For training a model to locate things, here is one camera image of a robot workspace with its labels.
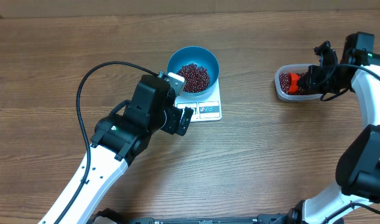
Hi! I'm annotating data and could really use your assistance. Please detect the red beans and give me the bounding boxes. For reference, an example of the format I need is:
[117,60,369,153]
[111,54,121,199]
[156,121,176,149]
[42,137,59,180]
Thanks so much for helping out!
[177,63,210,93]

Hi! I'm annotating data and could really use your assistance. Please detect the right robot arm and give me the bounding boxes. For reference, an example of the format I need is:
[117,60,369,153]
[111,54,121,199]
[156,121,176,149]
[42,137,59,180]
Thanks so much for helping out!
[275,32,380,223]

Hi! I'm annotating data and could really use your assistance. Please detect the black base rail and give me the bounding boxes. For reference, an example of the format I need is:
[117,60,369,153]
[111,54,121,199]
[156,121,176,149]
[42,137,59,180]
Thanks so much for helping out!
[86,208,287,224]

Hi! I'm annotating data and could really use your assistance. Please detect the clear plastic bean container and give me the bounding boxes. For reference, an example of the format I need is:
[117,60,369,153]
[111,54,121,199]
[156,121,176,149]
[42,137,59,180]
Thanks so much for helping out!
[274,63,322,102]

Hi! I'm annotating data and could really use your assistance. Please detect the red measuring scoop blue handle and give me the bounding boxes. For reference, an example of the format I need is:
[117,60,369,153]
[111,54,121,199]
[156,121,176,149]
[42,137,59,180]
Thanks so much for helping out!
[288,73,300,94]

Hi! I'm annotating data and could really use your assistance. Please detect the white digital kitchen scale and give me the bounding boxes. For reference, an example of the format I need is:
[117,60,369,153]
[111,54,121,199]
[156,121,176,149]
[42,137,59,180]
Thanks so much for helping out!
[174,79,223,122]

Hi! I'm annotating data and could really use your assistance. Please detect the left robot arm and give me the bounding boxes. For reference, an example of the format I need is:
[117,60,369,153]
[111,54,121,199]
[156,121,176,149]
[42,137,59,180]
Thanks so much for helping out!
[41,73,193,223]

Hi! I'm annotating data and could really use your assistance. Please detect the blue metal bowl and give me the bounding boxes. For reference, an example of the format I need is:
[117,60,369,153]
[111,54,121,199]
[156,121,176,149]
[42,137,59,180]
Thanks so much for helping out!
[167,46,220,93]

